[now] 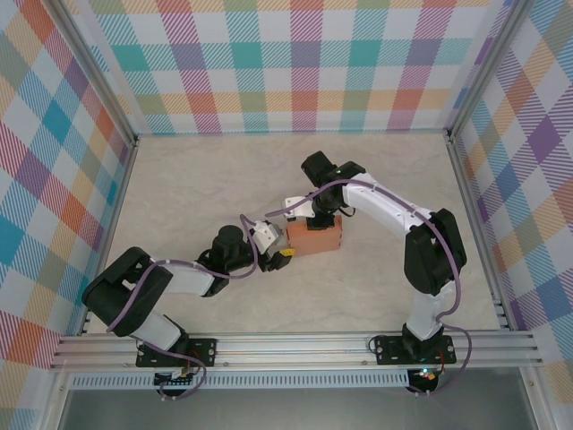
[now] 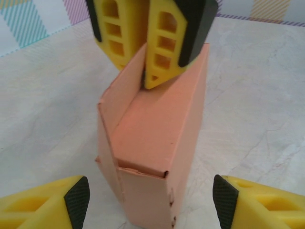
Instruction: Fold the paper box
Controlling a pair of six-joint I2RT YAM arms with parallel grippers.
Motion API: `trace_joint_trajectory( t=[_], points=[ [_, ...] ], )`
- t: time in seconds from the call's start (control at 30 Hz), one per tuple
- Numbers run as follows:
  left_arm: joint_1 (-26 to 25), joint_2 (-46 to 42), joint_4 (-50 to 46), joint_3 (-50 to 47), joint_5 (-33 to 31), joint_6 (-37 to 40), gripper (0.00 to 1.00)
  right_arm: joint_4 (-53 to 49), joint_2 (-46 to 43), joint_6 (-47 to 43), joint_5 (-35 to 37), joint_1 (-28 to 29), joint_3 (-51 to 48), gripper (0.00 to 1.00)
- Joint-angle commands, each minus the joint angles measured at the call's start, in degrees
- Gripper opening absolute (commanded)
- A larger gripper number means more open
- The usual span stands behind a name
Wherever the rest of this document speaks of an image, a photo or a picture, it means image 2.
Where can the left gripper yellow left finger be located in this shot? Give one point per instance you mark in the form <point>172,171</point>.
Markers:
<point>43,210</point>

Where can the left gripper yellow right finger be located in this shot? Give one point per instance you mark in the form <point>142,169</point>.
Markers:
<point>262,210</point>

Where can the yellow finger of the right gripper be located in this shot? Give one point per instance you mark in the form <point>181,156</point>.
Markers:
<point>166,47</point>
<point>114,28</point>

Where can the orange paper box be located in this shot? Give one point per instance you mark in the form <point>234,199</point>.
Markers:
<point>152,143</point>

